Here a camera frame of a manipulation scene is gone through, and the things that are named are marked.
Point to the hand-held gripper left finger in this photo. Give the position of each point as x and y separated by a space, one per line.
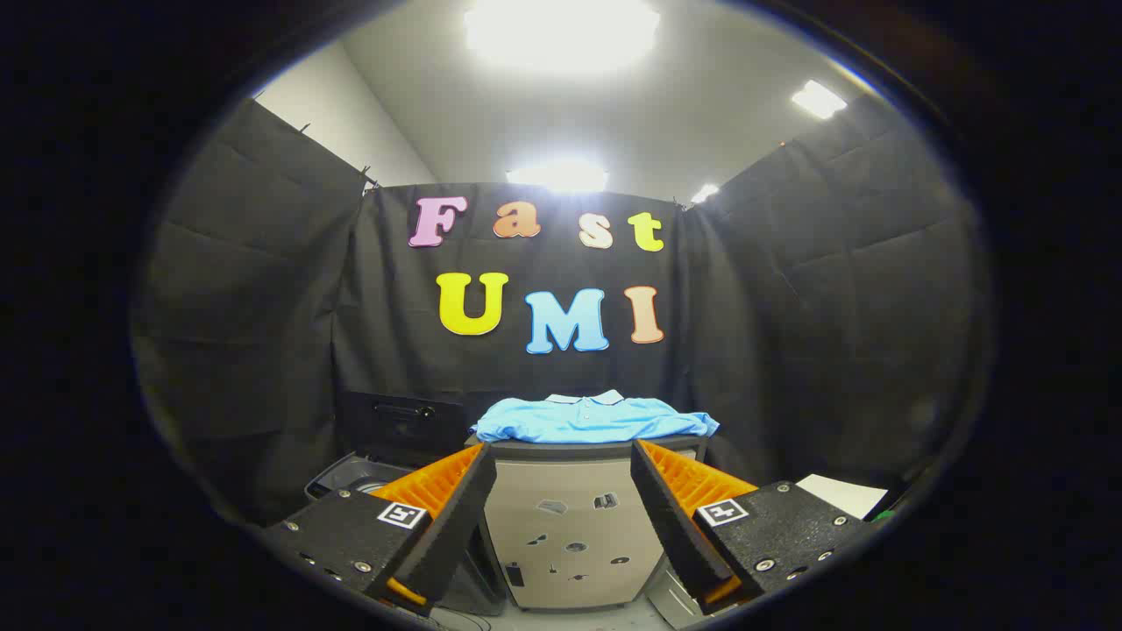
456 517

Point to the dark washing machine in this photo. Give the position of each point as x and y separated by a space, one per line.
351 473

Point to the light blue polo shirt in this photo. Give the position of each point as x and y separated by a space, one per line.
596 421

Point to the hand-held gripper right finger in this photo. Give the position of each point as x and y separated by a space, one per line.
671 517

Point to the large ceiling light panel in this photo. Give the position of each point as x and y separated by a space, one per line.
561 31

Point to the beige cabinet with dark top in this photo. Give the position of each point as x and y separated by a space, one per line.
570 491

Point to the grey box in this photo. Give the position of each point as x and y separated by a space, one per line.
671 600

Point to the black backdrop cloth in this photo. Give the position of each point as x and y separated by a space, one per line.
394 307

